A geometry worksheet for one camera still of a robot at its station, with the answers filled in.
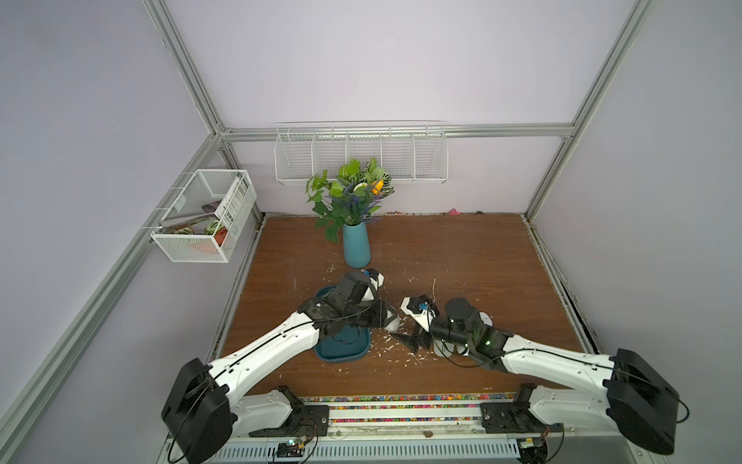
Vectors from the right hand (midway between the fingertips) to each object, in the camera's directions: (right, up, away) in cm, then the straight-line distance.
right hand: (399, 314), depth 77 cm
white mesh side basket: (-52, +25, -2) cm, 58 cm away
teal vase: (-13, +18, +21) cm, 31 cm away
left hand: (-2, 0, -1) cm, 2 cm away
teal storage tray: (-16, -11, +8) cm, 22 cm away
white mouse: (-1, -3, -1) cm, 3 cm away
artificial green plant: (-13, +19, +20) cm, 30 cm away
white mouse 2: (+29, -5, +14) cm, 32 cm away
